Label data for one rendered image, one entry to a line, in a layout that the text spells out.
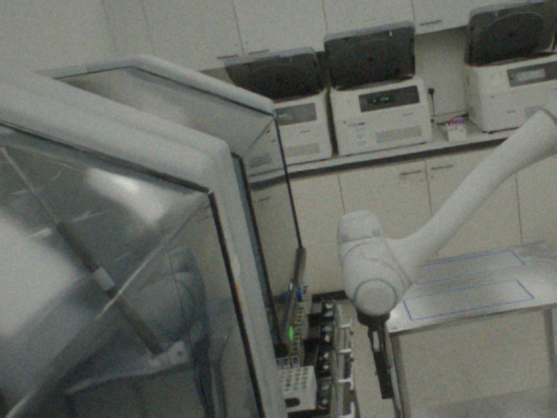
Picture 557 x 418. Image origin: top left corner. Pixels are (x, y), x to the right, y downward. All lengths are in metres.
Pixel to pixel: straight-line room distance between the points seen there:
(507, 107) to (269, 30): 1.46
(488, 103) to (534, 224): 0.78
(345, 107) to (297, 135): 0.32
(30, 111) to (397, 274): 0.64
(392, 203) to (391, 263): 2.54
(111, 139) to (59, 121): 0.08
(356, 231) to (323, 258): 2.52
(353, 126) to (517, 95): 0.94
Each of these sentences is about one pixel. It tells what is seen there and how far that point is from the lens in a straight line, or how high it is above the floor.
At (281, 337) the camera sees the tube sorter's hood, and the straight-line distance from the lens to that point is 1.35.
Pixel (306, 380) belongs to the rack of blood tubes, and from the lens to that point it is 1.45.
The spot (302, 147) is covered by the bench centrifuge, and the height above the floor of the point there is 1.00.
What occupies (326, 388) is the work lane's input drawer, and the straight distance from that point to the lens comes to 1.50.
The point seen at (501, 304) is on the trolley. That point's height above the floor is 0.82.
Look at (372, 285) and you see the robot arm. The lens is 1.10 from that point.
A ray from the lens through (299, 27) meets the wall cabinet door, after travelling 3.84.
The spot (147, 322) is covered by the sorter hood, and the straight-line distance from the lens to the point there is 0.67.
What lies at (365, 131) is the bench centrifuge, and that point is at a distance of 3.59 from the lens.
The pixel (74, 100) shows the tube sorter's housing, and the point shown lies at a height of 1.56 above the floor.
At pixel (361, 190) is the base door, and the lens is 3.65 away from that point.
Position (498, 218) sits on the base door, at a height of 0.39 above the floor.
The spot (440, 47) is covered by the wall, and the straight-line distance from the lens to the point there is 4.21.
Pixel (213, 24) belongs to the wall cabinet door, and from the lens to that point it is 3.91.
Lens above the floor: 1.60
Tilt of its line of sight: 17 degrees down
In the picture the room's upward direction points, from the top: 10 degrees counter-clockwise
